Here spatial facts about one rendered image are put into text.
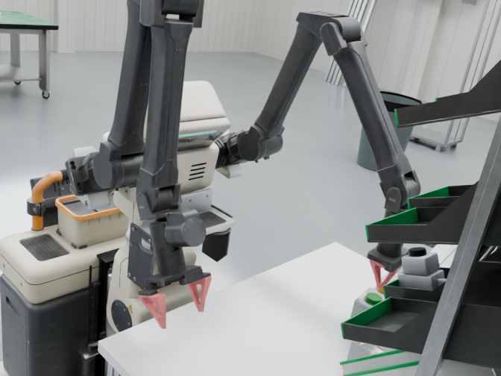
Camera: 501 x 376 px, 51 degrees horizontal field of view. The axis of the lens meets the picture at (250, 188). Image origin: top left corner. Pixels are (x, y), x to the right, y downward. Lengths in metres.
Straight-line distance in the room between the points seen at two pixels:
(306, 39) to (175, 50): 0.40
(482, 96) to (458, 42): 9.13
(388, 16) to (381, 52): 0.64
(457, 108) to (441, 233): 0.15
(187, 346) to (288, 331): 0.26
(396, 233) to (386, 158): 0.51
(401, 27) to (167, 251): 9.38
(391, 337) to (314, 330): 0.63
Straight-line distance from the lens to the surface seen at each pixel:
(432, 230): 0.68
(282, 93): 1.33
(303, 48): 1.28
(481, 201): 0.61
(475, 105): 0.63
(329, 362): 1.29
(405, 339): 0.75
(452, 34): 9.81
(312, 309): 1.45
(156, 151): 1.01
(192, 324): 1.33
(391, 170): 1.19
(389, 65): 10.33
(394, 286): 0.91
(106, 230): 1.72
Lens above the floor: 1.66
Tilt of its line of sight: 22 degrees down
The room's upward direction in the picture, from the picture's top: 9 degrees clockwise
